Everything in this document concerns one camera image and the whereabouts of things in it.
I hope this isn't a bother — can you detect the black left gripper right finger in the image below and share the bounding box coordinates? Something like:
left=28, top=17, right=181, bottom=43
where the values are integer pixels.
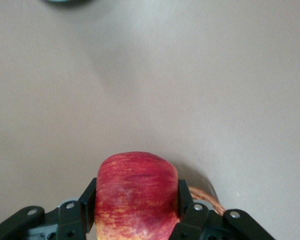
left=169, top=179, right=276, bottom=240

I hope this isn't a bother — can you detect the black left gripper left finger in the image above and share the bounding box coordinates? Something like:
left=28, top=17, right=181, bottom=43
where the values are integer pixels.
left=0, top=177, right=97, bottom=240

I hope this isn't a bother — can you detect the brown table cloth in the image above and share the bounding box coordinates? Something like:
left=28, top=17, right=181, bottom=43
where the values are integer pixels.
left=0, top=0, right=300, bottom=240

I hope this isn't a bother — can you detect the red apple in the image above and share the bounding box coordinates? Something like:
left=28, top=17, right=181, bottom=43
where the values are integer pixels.
left=93, top=151, right=179, bottom=240

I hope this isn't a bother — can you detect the blue plate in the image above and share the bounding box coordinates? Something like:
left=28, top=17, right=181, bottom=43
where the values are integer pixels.
left=41, top=0, right=96, bottom=5

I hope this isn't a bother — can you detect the brown wicker basket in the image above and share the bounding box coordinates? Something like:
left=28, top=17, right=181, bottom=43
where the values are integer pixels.
left=187, top=186, right=227, bottom=216

